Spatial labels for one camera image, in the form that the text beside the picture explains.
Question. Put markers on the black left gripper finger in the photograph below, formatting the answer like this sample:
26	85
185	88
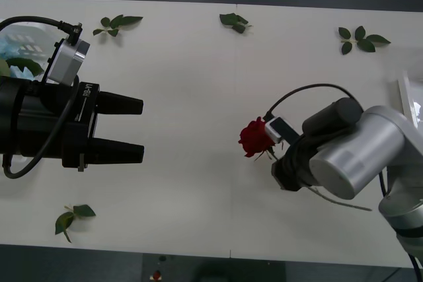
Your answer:
119	104
115	151

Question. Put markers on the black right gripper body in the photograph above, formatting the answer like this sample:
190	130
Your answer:
294	169

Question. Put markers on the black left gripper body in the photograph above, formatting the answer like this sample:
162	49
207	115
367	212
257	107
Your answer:
49	123

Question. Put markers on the red rose with bare stem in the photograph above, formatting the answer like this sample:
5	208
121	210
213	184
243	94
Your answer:
252	136

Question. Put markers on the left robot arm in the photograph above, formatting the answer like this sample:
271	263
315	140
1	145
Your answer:
64	60

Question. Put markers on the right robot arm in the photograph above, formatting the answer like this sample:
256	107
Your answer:
363	150

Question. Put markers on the loose green leaf twig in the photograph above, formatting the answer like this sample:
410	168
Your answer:
127	20
82	211
228	18
365	44

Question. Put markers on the shallow white box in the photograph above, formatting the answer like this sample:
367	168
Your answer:
409	97
33	35

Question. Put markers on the small red knob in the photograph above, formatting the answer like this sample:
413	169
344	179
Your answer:
155	275

